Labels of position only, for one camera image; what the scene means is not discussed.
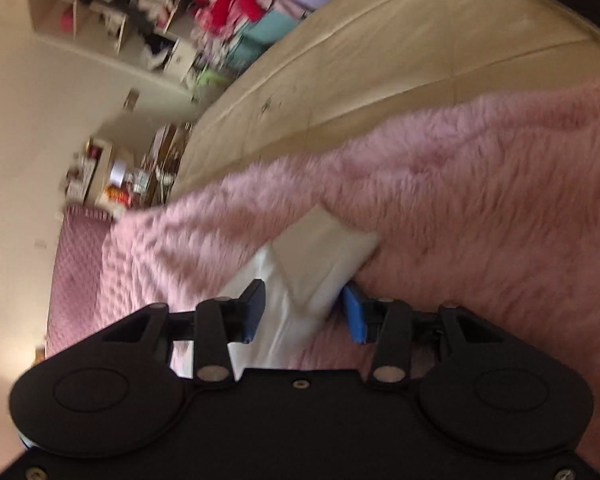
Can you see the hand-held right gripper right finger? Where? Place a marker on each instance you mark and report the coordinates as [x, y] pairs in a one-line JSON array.
[[355, 316]]

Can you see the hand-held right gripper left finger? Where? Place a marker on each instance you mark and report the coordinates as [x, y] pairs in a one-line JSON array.
[[252, 312]]

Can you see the white t-shirt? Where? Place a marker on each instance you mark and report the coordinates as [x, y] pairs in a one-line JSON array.
[[305, 270]]

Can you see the pile of colourful clothes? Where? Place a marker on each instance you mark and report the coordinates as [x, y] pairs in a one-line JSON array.
[[230, 5]]

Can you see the pink fluffy blanket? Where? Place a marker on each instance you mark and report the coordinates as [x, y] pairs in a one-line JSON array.
[[455, 200]]

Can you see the red snack bag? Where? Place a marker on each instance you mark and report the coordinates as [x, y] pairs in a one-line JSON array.
[[119, 194]]

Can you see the pink quilted headboard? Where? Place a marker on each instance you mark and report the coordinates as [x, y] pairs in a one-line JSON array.
[[75, 270]]

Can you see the wooden nightstand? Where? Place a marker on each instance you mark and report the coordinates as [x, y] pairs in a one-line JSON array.
[[100, 170]]

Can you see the green storage bin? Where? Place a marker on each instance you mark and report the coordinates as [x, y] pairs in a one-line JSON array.
[[212, 79]]

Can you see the teal storage bin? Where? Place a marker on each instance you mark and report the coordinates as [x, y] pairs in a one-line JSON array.
[[270, 32]]

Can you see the white open wardrobe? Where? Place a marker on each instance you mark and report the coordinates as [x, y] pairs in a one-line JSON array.
[[95, 10]]

